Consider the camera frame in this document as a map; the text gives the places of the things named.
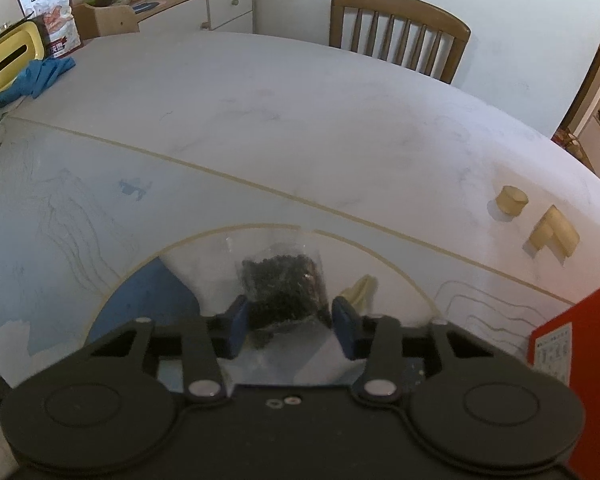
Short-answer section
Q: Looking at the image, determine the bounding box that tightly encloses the teal yellow tissue box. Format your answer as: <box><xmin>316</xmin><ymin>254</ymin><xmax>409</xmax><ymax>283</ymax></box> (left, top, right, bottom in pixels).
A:
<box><xmin>0</xmin><ymin>21</ymin><xmax>46</xmax><ymax>92</ymax></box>

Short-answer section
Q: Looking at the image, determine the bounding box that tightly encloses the red cardboard box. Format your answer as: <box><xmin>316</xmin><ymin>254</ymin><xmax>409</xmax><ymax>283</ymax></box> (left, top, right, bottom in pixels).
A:
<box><xmin>529</xmin><ymin>274</ymin><xmax>600</xmax><ymax>480</ymax></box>

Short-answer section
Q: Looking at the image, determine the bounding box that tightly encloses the wooden angled block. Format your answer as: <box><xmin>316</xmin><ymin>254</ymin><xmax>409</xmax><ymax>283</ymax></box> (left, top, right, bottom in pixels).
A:
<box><xmin>529</xmin><ymin>205</ymin><xmax>581</xmax><ymax>257</ymax></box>

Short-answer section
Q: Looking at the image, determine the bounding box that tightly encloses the clear bag of black beads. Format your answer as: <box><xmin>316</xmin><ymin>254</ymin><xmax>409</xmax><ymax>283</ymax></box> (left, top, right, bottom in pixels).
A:
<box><xmin>220</xmin><ymin>232</ymin><xmax>366</xmax><ymax>387</ymax></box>

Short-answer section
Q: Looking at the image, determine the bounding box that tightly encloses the wooden cylinder block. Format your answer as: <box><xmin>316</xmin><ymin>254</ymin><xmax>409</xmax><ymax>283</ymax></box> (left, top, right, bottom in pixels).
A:
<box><xmin>496</xmin><ymin>185</ymin><xmax>530</xmax><ymax>218</ymax></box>

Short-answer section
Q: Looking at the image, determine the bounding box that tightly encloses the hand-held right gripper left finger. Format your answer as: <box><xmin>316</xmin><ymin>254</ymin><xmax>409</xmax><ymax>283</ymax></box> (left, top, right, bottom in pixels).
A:
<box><xmin>82</xmin><ymin>294</ymin><xmax>251</xmax><ymax>401</ymax></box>

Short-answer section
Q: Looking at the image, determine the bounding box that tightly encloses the wooden slat-back chair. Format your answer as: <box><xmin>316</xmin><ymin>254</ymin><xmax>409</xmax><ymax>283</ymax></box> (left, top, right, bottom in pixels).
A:
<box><xmin>328</xmin><ymin>0</ymin><xmax>472</xmax><ymax>85</ymax></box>

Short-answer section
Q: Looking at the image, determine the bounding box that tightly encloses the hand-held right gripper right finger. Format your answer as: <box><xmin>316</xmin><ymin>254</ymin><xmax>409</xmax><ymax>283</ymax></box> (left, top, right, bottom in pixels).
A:
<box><xmin>331</xmin><ymin>296</ymin><xmax>501</xmax><ymax>403</ymax></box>

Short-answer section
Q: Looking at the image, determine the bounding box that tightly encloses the small cream plastic piece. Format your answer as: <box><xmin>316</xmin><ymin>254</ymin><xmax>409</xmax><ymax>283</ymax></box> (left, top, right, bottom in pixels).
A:
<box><xmin>340</xmin><ymin>274</ymin><xmax>378</xmax><ymax>311</ymax></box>

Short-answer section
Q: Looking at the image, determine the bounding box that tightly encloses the blue cloth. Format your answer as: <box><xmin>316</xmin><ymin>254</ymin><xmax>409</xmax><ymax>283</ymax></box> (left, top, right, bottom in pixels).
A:
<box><xmin>0</xmin><ymin>56</ymin><xmax>77</xmax><ymax>108</ymax></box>

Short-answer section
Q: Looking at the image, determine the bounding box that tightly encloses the red white snack bag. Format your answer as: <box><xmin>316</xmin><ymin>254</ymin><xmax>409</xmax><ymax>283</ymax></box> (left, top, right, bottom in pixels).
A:
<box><xmin>16</xmin><ymin>0</ymin><xmax>83</xmax><ymax>56</ymax></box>

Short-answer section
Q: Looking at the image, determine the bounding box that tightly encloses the white wooden sideboard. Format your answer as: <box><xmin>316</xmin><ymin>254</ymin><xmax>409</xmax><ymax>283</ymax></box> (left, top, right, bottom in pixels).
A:
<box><xmin>132</xmin><ymin>0</ymin><xmax>256</xmax><ymax>36</ymax></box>

